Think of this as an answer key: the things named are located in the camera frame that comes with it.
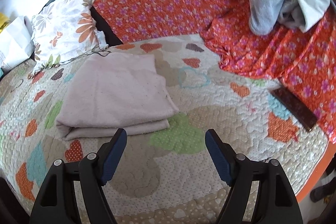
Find white paper bag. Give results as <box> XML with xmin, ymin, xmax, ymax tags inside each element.
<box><xmin>1</xmin><ymin>16</ymin><xmax>35</xmax><ymax>73</ymax></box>

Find pink cloth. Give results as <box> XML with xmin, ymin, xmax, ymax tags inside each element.
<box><xmin>55</xmin><ymin>52</ymin><xmax>179</xmax><ymax>140</ymax></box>

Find dark brown phone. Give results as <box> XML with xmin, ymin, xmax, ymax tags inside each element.
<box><xmin>270</xmin><ymin>86</ymin><xmax>318</xmax><ymax>132</ymax></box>

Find heart patchwork quilt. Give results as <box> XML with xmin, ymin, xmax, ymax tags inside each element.
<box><xmin>1</xmin><ymin>35</ymin><xmax>328</xmax><ymax>223</ymax></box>

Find orange floral bedsheet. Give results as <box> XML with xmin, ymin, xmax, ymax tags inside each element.
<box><xmin>94</xmin><ymin>0</ymin><xmax>335</xmax><ymax>142</ymax></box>

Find white floral pillow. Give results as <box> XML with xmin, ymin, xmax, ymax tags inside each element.
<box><xmin>31</xmin><ymin>0</ymin><xmax>108</xmax><ymax>76</ymax></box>

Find yellow plastic bag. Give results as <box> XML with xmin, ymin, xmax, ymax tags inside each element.
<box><xmin>0</xmin><ymin>13</ymin><xmax>10</xmax><ymax>33</ymax></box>

